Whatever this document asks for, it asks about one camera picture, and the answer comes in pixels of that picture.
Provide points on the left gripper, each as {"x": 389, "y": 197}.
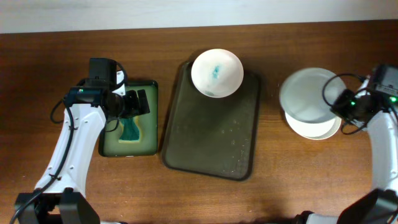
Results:
{"x": 132, "y": 96}

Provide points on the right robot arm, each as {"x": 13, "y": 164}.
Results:
{"x": 380, "y": 205}

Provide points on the white plate bottom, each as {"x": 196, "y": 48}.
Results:
{"x": 307, "y": 94}

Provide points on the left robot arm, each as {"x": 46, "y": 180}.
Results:
{"x": 59, "y": 195}

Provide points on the large dark serving tray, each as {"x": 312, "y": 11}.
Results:
{"x": 212, "y": 136}

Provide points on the white plate top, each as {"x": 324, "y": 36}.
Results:
{"x": 217, "y": 73}

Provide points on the green and yellow sponge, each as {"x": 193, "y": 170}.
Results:
{"x": 131, "y": 131}

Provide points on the small green water tray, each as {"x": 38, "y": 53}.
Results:
{"x": 109, "y": 145}

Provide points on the white plate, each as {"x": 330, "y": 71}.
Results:
{"x": 217, "y": 73}
{"x": 307, "y": 94}
{"x": 314, "y": 131}

